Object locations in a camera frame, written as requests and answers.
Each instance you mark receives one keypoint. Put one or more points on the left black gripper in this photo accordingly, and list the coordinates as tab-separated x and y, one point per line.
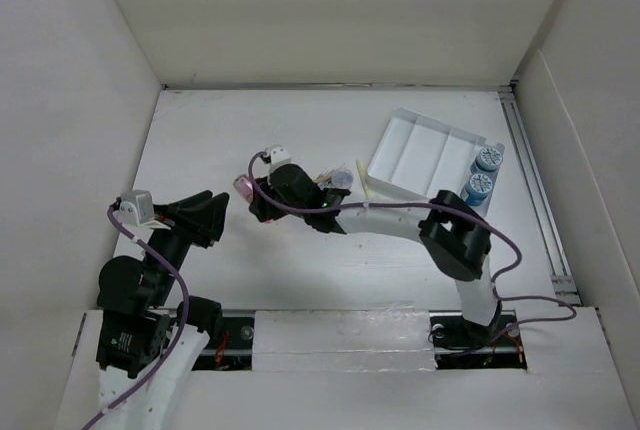
210	216

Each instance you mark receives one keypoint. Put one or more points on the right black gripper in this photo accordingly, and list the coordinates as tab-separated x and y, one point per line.
262	211

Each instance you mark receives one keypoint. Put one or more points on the pink capped marker tube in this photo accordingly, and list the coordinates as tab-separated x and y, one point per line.
244	188

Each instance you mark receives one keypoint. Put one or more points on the clear paperclip jar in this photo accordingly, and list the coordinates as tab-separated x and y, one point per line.
341	178

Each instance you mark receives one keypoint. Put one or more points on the beige yellow highlighter pen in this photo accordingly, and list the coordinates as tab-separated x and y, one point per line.
363	178

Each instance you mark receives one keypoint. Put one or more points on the white compartment tray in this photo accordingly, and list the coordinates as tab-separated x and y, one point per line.
417	156

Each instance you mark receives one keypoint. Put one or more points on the blue round jar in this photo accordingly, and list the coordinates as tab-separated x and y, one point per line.
477	189
488	160

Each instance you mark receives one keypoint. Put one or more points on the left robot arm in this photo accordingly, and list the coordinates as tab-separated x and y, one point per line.
153	329

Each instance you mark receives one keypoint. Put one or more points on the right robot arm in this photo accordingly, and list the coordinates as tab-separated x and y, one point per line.
455	237

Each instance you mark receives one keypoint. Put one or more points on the red gel pen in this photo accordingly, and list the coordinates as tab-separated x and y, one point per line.
326	178

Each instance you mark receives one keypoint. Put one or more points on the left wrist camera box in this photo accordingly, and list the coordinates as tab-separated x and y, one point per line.
136	208

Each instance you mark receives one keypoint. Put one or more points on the front mounting rail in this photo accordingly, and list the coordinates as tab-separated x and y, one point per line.
355	341

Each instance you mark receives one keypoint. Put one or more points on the aluminium rail right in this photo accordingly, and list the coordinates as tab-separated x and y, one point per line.
560	273

